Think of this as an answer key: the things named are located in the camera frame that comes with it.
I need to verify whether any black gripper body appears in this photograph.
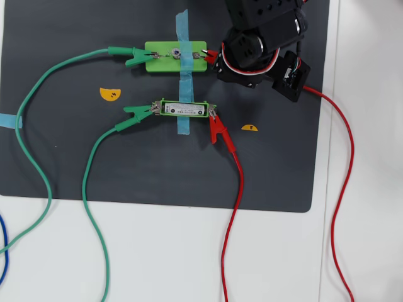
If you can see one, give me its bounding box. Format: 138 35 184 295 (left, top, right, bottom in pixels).
225 27 281 89

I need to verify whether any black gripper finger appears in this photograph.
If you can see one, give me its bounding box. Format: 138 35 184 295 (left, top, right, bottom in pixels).
212 40 229 82

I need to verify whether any red alligator clip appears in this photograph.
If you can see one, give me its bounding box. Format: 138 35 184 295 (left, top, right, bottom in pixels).
207 106 237 154
201 48 219 65

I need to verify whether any white AA battery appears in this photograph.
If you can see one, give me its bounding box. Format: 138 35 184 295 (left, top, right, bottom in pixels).
163 101 207 116

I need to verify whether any red lead cable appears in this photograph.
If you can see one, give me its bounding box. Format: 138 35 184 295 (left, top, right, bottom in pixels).
221 150 244 302
302 85 355 302

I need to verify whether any light green bulb holder block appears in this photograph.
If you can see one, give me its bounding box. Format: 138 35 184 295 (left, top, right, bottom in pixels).
144 40 208 74

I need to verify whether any light green battery holder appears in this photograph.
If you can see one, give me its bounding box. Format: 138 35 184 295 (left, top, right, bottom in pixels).
152 98 217 119

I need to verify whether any green alligator clip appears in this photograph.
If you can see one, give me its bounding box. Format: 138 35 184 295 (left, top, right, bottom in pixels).
115 103 158 133
108 46 160 68

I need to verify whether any black textured work mat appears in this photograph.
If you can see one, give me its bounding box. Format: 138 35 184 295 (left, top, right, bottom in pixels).
0 0 331 213

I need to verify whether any short blue tape piece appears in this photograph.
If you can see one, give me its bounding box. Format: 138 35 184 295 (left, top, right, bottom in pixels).
0 113 23 130

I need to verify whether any white red black servo wire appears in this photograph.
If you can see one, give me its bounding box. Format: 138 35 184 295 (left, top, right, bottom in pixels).
220 42 281 77

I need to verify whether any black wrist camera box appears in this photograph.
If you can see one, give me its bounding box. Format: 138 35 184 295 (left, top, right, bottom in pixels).
271 50 312 103

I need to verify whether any green lead cable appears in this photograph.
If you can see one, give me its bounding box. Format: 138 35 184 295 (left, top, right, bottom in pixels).
0 47 111 255
81 127 118 302

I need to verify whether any blue cable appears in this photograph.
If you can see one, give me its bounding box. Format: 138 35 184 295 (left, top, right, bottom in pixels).
0 214 9 284

